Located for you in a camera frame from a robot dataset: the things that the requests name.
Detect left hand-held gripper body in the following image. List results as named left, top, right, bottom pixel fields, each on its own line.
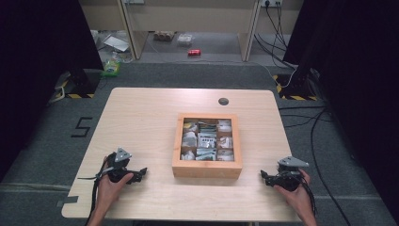
left=104, top=147, right=139, bottom=185

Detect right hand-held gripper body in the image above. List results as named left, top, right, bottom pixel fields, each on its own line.
left=273, top=155, right=311, bottom=193

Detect wooden box with glass lid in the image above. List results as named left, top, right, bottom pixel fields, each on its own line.
left=171, top=112, right=244, bottom=180

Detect group of small tea packets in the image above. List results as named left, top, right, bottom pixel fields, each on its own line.
left=181, top=119, right=235, bottom=162

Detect person's right hand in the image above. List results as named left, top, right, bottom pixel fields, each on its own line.
left=273, top=169, right=312, bottom=218

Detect person's left hand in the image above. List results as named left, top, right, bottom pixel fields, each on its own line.
left=96, top=155, right=135, bottom=212

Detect black stand base striped tape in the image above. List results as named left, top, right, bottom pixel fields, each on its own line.
left=272, top=67, right=320, bottom=102
left=50, top=67, right=102, bottom=105

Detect green plastic packet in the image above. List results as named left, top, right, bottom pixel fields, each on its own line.
left=100, top=57, right=121, bottom=78

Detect black curtain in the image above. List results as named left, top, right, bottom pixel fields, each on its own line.
left=0, top=0, right=105, bottom=183
left=282, top=0, right=399, bottom=218

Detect brown egg carton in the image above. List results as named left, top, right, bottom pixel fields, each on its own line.
left=152, top=30, right=176, bottom=42

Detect clear plastic container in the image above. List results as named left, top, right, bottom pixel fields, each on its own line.
left=176, top=33, right=195, bottom=47

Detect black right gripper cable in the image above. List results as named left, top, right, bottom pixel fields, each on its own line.
left=297, top=173, right=318, bottom=218

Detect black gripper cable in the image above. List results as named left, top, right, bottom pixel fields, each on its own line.
left=297, top=173, right=318, bottom=218
left=76, top=153, right=115, bottom=226

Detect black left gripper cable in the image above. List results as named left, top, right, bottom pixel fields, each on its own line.
left=76, top=153, right=115, bottom=226

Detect black floor cables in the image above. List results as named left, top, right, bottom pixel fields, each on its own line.
left=278, top=105, right=353, bottom=226

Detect black cables at socket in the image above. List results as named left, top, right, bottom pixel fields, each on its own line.
left=253, top=2, right=297, bottom=70

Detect white wall socket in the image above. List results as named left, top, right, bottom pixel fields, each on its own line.
left=260, top=0, right=283, bottom=8

